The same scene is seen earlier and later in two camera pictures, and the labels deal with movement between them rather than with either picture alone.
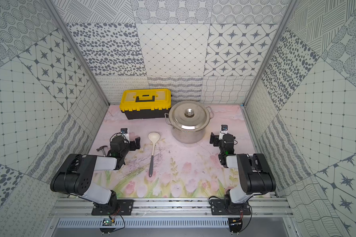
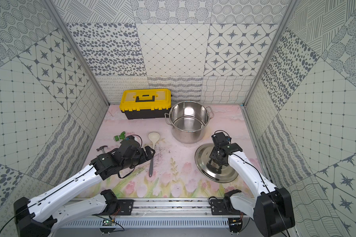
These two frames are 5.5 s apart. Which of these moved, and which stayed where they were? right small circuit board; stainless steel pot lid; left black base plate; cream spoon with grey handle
Moved: stainless steel pot lid
Stayed: cream spoon with grey handle; right small circuit board; left black base plate
